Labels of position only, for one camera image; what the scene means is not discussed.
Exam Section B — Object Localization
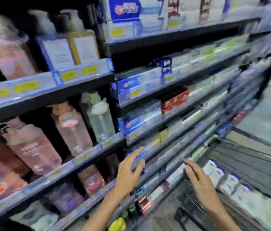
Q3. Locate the person's left hand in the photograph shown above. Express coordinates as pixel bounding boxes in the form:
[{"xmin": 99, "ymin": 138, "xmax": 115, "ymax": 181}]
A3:
[{"xmin": 114, "ymin": 147, "xmax": 146, "ymax": 198}]

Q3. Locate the person's right hand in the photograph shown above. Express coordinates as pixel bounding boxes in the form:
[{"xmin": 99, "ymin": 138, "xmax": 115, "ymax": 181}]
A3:
[{"xmin": 183, "ymin": 159, "xmax": 220, "ymax": 210}]

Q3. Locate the person's right forearm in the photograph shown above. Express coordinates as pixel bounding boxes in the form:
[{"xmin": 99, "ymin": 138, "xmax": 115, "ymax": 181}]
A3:
[{"xmin": 201, "ymin": 204, "xmax": 242, "ymax": 231}]

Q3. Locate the person's left forearm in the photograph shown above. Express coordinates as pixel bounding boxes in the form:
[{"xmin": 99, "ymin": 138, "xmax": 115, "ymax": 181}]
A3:
[{"xmin": 82, "ymin": 190, "xmax": 129, "ymax": 231}]

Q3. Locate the black shelf with yellow tags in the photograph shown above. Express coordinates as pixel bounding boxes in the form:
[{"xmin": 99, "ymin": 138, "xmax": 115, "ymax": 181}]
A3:
[
  {"xmin": 102, "ymin": 8, "xmax": 264, "ymax": 57},
  {"xmin": 0, "ymin": 58, "xmax": 115, "ymax": 126},
  {"xmin": 123, "ymin": 67, "xmax": 246, "ymax": 147},
  {"xmin": 0, "ymin": 133, "xmax": 127, "ymax": 227},
  {"xmin": 113, "ymin": 44, "xmax": 252, "ymax": 113}
]

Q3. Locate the brown refill pouch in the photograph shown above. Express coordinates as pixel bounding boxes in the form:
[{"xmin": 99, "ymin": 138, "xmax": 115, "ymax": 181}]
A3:
[{"xmin": 77, "ymin": 164, "xmax": 106, "ymax": 198}]

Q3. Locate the stack of blue toothpaste boxes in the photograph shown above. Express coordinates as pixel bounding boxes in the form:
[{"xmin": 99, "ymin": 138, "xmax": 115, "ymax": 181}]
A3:
[
  {"xmin": 118, "ymin": 100, "xmax": 163, "ymax": 138},
  {"xmin": 110, "ymin": 67, "xmax": 163, "ymax": 104}
]

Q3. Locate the row of white bottles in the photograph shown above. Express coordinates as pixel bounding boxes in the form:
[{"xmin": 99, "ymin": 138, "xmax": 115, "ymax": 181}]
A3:
[{"xmin": 202, "ymin": 160, "xmax": 271, "ymax": 231}]

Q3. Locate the yellow-green packet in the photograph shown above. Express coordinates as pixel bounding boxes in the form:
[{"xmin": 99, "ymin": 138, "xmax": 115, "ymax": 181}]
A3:
[{"xmin": 108, "ymin": 217, "xmax": 127, "ymax": 231}]

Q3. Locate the clear green pump bottle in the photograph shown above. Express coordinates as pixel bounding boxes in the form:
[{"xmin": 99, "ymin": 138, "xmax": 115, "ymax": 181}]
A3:
[{"xmin": 81, "ymin": 91, "xmax": 116, "ymax": 144}]

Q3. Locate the red toothpaste box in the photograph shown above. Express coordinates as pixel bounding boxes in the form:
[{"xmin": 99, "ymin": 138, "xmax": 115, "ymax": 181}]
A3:
[{"xmin": 161, "ymin": 88, "xmax": 190, "ymax": 112}]

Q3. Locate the pink bottle with red cap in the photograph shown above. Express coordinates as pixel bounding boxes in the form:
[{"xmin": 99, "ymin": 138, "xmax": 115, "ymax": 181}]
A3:
[{"xmin": 51, "ymin": 102, "xmax": 93, "ymax": 157}]

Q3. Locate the purple refill pouch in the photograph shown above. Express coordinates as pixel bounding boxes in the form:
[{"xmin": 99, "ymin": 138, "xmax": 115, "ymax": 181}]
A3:
[{"xmin": 45, "ymin": 182, "xmax": 85, "ymax": 216}]

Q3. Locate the small dark blue box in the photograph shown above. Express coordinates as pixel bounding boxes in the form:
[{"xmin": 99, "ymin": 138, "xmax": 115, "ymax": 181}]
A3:
[{"xmin": 153, "ymin": 57, "xmax": 173, "ymax": 76}]

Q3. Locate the pink pump bottle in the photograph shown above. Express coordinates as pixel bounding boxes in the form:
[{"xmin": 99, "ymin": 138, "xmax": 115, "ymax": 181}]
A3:
[{"xmin": 1, "ymin": 117, "xmax": 62, "ymax": 176}]

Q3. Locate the white refill pack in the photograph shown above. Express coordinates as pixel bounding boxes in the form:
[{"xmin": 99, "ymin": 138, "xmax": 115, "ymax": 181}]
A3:
[{"xmin": 10, "ymin": 200, "xmax": 59, "ymax": 231}]

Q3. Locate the row of pale toothpaste boxes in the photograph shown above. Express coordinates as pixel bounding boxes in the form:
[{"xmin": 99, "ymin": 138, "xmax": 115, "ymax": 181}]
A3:
[{"xmin": 172, "ymin": 34, "xmax": 250, "ymax": 70}]

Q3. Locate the yellow pump bottle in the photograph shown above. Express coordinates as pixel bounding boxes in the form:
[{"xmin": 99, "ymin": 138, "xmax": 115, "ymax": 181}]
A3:
[{"xmin": 61, "ymin": 9, "xmax": 100, "ymax": 66}]

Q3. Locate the blue label pump bottle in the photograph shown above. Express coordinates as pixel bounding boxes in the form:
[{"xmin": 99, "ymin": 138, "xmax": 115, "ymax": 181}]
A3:
[{"xmin": 29, "ymin": 9, "xmax": 75, "ymax": 71}]

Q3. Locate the large blue white toothpaste box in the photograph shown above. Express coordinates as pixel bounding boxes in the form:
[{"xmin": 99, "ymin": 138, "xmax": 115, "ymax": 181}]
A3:
[{"xmin": 104, "ymin": 0, "xmax": 168, "ymax": 23}]

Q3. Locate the row of white toothpaste boxes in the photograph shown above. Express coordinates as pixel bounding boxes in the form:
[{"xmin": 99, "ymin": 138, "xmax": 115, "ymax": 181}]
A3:
[{"xmin": 167, "ymin": 0, "xmax": 263, "ymax": 25}]

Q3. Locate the large pink liquid bottle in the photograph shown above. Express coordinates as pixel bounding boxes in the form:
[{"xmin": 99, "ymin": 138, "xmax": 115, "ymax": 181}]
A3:
[{"xmin": 0, "ymin": 11, "xmax": 39, "ymax": 81}]

